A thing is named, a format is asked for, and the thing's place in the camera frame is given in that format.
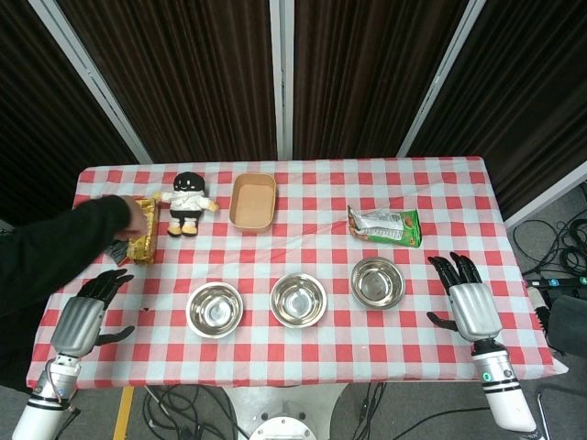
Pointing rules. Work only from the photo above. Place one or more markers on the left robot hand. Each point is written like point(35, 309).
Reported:
point(78, 323)

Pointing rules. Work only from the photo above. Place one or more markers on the person's bare hand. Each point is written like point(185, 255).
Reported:
point(136, 220)

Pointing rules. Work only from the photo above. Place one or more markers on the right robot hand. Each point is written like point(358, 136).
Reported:
point(474, 307)

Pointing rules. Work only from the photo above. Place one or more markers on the gold snack packet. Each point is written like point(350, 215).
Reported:
point(144, 245)

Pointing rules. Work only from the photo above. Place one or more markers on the steel bowl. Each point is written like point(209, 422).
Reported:
point(378, 286)
point(298, 302)
point(214, 311)

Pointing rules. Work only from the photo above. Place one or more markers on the person's forearm black sleeve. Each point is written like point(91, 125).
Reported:
point(36, 256)

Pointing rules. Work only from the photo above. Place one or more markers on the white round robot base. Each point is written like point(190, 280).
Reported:
point(282, 428)

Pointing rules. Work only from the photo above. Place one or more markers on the dark grey sock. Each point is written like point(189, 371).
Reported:
point(120, 253)

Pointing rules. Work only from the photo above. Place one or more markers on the plush doll black hair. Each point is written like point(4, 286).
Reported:
point(185, 201)

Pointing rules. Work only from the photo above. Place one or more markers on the black power strip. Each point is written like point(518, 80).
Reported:
point(559, 282)

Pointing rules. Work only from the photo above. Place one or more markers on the black seat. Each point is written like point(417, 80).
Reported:
point(568, 325)

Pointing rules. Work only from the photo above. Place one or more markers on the green snack packet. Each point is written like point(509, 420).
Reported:
point(390, 227)

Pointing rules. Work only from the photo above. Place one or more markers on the brown paper food box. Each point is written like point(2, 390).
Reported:
point(252, 201)

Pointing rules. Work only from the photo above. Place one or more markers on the dark brown partition panel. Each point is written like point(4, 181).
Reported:
point(183, 82)
point(362, 78)
point(527, 91)
point(36, 114)

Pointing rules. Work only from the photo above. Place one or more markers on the red white checkered tablecloth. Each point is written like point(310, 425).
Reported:
point(321, 357)

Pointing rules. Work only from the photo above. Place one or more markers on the white partition frame post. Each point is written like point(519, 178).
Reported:
point(440, 78)
point(91, 78)
point(546, 194)
point(280, 78)

